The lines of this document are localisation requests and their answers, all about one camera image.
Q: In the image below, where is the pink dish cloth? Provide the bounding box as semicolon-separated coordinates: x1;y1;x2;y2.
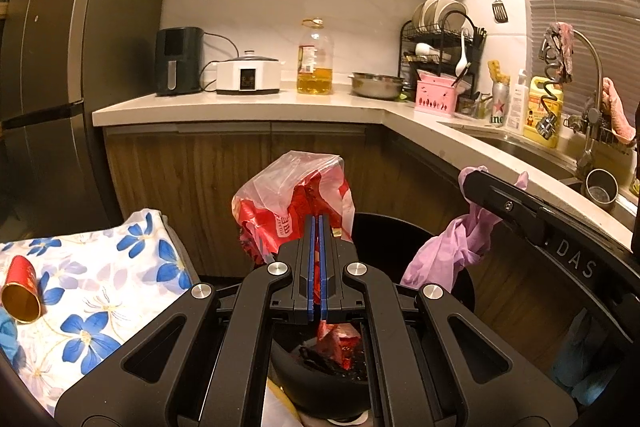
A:
600;77;634;146

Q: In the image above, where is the black dish rack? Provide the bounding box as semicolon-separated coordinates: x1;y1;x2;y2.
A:
398;19;489;104

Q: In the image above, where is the grey refrigerator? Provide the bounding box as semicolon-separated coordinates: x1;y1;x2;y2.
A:
0;0;171;228

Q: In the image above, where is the wire sink caddy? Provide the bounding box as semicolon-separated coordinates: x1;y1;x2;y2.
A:
564;114;632;146

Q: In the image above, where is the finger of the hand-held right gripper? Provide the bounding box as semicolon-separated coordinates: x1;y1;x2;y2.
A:
458;169;546;249

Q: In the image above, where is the red crinkled plastic bag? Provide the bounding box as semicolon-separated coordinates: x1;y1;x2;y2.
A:
316;322;362;371

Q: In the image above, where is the purple rubber glove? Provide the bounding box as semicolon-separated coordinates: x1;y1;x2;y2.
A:
400;165;530;291

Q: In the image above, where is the white ladle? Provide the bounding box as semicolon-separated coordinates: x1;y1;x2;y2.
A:
453;27;474;76

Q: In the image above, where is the yellow detergent bottle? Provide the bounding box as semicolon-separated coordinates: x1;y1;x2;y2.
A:
522;76;565;149

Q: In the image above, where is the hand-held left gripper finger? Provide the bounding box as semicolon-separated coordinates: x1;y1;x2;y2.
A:
54;216;320;427
319;216;580;427

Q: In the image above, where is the black air fryer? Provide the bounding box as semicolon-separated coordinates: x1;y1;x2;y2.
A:
155;27;205;96

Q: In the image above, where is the white pump bottle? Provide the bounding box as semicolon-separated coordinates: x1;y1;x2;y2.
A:
505;69;531;134

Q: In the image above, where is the steel mixing bowl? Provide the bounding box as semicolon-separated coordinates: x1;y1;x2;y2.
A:
348;73;406;100

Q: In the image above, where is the blue plastic bag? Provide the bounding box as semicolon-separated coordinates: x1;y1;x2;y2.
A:
0;307;27;368

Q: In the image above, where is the clear red plastic bag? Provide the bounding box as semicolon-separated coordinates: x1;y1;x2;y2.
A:
231;150;357;269

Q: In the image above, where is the black trash bin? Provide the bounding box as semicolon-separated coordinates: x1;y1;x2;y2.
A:
267;213;476;425

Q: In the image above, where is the black power cable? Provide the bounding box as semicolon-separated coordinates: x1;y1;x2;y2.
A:
202;33;242;58

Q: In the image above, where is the cooking oil bottle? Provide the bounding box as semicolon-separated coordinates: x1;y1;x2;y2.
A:
297;18;335;96

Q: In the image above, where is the green beer can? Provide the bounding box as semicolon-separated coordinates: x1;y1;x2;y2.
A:
489;81;510;128

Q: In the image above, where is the pink utensil box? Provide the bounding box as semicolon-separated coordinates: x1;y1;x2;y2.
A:
415;76;462;116

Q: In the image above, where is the blue floral table cloth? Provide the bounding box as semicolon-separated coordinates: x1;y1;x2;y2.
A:
0;208;199;418

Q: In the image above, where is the steel spring faucet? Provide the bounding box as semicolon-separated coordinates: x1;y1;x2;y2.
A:
536;24;607;178

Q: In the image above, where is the yellow sponge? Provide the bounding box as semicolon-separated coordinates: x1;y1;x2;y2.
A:
487;59;511;84

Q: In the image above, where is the glass container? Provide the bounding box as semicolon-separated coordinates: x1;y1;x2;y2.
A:
457;94;491;119

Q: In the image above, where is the steel sink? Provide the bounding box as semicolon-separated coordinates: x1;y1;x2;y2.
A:
445;122;640;210

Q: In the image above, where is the pink rag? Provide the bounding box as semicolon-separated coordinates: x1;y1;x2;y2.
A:
547;22;577;81

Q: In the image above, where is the white electric cooker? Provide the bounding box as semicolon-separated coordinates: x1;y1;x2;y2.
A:
216;50;282;96

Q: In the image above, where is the white plate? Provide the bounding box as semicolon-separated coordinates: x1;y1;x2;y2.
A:
412;2;434;32
436;0;469;30
424;0;448;32

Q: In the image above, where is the red paper cup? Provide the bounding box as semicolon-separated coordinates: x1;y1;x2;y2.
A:
0;255;44;324

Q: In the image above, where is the wooden lower cabinet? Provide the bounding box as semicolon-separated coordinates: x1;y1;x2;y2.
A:
102;122;632;358

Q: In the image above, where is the steel cup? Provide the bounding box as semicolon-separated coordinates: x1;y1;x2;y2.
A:
582;168;621;207

